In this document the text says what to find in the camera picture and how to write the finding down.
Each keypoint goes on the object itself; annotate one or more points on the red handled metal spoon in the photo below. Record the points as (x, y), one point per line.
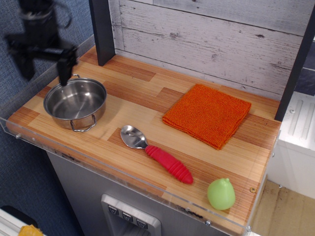
(134, 138)

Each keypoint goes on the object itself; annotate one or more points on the dark support post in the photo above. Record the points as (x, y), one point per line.
(297, 67)
(102, 27)

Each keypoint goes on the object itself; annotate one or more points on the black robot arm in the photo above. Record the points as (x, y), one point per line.
(38, 6)

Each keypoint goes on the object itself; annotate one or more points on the silver dispenser button panel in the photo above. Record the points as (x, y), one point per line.
(125, 220)

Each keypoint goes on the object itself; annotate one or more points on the clear acrylic guard rail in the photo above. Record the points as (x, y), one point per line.
(140, 91)

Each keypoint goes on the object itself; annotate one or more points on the grey toy fridge cabinet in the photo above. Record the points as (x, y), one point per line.
(84, 188)

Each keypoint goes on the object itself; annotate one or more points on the yellow object at corner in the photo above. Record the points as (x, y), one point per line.
(30, 230)

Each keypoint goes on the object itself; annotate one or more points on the stainless steel pot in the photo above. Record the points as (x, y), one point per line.
(78, 105)

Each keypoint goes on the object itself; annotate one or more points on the dark right support post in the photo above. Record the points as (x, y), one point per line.
(297, 67)

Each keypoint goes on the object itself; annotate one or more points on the green plastic pear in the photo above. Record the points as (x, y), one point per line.
(221, 194)

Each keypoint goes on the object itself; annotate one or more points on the dark left support post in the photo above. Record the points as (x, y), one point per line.
(102, 27)

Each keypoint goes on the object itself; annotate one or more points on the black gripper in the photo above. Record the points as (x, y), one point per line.
(41, 40)

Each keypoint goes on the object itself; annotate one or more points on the white ridged side counter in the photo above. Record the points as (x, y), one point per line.
(292, 164)

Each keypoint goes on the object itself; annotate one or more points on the orange knitted cloth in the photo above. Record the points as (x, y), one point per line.
(208, 115)

